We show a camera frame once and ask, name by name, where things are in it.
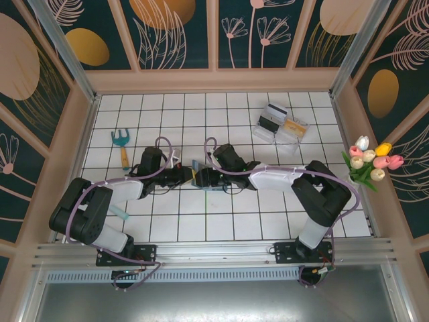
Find gold card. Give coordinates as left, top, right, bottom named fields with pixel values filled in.
left=284, top=119, right=309, bottom=137

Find teal garden fork wooden handle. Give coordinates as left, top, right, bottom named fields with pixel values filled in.
left=111, top=129, right=132, bottom=170

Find tulip bouquet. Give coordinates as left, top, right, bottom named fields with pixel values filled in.
left=341, top=135, right=406, bottom=193

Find electronics board with wires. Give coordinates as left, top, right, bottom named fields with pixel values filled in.
left=300, top=264, right=336, bottom=286
left=111, top=269, right=142, bottom=282

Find aluminium frame post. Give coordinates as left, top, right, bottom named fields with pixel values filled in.
left=329, top=0, right=393, bottom=99
left=27, top=0, right=101, bottom=103

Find clear acrylic card stand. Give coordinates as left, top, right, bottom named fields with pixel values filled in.
left=253, top=102, right=311, bottom=155

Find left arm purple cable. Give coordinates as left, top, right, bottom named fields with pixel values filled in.
left=65, top=136, right=174, bottom=292

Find grey metal sheet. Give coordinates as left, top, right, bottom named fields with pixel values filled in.
left=33, top=281, right=400, bottom=322

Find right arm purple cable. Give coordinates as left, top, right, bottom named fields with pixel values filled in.
left=204, top=136, right=362, bottom=288

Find aluminium rail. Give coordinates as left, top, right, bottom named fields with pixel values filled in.
left=32, top=237, right=398, bottom=270

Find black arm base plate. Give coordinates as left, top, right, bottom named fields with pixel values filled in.
left=96, top=244, right=158, bottom=268
left=273, top=240, right=336, bottom=266

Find perforated grey cable duct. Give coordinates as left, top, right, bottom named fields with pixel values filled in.
left=46, top=270, right=302, bottom=283

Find white card with black stripe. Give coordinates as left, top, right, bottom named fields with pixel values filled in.
left=263, top=103, right=288, bottom=123

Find light teal tube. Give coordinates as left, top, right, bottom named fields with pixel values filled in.
left=109, top=206, right=130, bottom=221

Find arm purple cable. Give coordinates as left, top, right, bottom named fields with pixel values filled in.
left=204, top=136, right=362, bottom=288
left=65, top=136, right=174, bottom=292

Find teal card holder wallet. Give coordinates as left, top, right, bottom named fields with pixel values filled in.
left=190, top=160, right=224, bottom=194

